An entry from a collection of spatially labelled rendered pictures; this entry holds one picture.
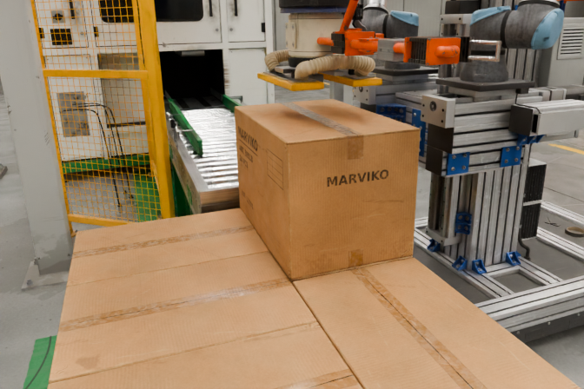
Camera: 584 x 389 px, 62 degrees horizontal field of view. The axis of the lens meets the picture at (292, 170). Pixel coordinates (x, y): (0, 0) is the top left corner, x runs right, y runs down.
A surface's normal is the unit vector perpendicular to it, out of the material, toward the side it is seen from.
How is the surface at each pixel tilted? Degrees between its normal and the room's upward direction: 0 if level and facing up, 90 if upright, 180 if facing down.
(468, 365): 0
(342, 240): 90
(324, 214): 90
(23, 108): 89
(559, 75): 90
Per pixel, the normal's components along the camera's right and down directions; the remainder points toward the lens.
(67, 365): -0.02, -0.96
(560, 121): 0.35, 0.27
